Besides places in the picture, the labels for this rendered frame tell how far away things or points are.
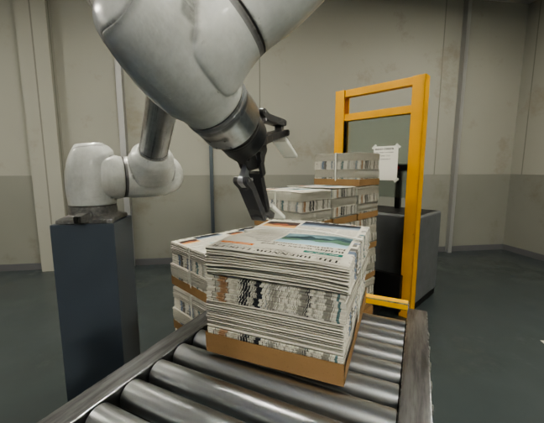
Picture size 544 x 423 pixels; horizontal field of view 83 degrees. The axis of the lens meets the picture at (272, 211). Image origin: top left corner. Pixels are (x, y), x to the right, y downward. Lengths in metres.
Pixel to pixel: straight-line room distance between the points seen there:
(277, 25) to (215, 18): 0.07
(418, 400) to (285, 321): 0.25
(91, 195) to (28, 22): 3.46
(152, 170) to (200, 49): 0.88
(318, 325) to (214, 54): 0.46
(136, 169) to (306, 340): 0.85
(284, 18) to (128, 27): 0.15
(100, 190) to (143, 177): 0.14
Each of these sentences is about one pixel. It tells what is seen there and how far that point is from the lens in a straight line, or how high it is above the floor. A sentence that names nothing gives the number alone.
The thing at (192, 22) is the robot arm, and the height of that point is 1.32.
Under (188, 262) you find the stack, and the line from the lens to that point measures 1.49.
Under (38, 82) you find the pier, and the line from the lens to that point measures 4.35.
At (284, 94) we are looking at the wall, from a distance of 4.04.
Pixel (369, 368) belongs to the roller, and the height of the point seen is 0.79.
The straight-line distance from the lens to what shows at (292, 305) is 0.59.
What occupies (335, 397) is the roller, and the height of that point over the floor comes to 0.80.
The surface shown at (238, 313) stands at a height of 0.90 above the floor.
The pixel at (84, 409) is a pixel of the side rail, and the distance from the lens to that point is 0.67.
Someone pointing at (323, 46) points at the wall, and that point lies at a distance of 4.32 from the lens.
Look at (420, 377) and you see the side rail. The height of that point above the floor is 0.80.
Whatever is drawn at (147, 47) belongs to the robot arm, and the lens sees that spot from 0.33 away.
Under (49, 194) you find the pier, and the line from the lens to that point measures 4.26.
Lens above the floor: 1.19
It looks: 8 degrees down
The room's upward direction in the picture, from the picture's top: straight up
